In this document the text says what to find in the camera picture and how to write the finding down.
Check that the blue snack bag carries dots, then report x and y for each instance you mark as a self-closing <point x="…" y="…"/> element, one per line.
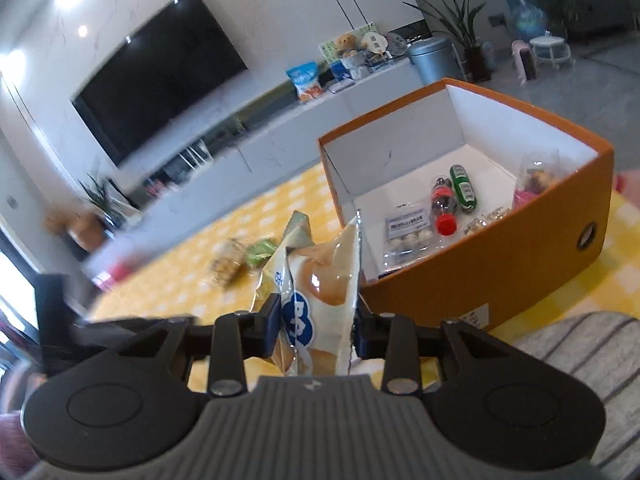
<point x="305" y="82"/>

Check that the striped grey cloth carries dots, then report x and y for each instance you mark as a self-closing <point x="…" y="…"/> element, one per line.
<point x="590" y="360"/>

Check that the blue tissue pack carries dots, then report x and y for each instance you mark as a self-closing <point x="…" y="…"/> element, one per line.
<point x="341" y="72"/>

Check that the black wall television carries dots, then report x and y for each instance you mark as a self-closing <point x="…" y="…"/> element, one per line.
<point x="160" y="75"/>

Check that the white round stool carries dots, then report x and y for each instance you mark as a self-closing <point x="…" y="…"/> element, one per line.
<point x="550" y="50"/>

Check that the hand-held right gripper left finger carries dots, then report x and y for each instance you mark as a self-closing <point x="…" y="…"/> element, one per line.
<point x="273" y="312"/>

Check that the white pot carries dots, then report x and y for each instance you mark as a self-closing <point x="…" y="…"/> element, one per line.
<point x="356" y="66"/>

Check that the white router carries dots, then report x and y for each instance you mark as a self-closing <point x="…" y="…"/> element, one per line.
<point x="192" y="155"/>

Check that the pink cloth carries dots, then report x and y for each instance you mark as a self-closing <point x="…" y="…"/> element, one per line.
<point x="629" y="187"/>
<point x="12" y="425"/>

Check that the small gold candies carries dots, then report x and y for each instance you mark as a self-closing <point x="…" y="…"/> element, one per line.
<point x="485" y="219"/>

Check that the grey round disc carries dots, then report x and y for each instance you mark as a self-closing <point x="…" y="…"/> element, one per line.
<point x="396" y="44"/>

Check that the white marble media console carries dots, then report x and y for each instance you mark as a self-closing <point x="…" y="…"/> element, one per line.
<point x="280" y="140"/>

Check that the blue water jug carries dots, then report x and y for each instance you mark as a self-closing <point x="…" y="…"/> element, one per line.
<point x="526" y="17"/>

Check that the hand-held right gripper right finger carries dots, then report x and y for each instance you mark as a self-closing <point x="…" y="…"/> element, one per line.
<point x="357" y="332"/>

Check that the round white plaque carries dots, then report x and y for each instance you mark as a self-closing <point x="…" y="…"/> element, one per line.
<point x="374" y="41"/>

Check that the brown teddy bear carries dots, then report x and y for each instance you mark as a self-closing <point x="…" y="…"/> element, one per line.
<point x="346" y="45"/>

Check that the grey metal trash can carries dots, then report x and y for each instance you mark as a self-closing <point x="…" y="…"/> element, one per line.
<point x="434" y="60"/>

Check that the brown vase with dry flowers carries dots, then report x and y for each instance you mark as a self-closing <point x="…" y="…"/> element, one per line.
<point x="75" y="227"/>

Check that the clear packet of white balls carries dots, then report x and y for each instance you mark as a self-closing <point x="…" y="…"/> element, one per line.
<point x="407" y="232"/>

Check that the orange cardboard box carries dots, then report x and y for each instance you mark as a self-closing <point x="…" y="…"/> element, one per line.
<point x="475" y="280"/>

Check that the pink tissue pack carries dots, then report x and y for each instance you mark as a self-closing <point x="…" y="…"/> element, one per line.
<point x="112" y="272"/>

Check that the tall potted green plant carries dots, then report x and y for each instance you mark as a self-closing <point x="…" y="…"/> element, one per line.
<point x="467" y="25"/>

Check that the small cola bottle red cap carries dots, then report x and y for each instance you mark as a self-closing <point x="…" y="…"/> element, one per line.
<point x="442" y="205"/>

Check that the yellow checked tablecloth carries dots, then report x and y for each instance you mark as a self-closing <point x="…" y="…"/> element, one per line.
<point x="165" y="280"/>

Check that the clear bag of purple snacks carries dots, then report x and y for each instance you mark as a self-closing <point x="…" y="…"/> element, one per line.
<point x="532" y="180"/>

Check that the clear bag of brown cookies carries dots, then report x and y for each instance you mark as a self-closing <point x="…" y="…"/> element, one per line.
<point x="227" y="262"/>

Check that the light green snack packet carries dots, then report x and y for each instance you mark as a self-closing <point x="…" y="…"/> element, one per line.
<point x="260" y="252"/>

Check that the white bread bag blue label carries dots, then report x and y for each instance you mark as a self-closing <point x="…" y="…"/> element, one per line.
<point x="315" y="280"/>

